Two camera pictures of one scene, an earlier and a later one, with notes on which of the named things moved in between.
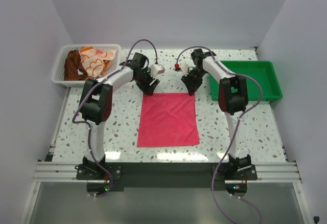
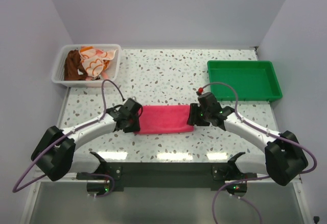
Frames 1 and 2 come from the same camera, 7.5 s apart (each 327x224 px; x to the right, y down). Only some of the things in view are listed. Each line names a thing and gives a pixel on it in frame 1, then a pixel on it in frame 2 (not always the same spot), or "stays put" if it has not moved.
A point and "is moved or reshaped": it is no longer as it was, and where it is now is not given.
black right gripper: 191,86 -> 193,118
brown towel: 72,64 stays put
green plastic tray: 263,71 stays put
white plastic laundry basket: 58,76 stays put
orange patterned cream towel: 95,61 stays put
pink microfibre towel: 167,119 is moved or reshaped
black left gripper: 147,89 -> 135,127
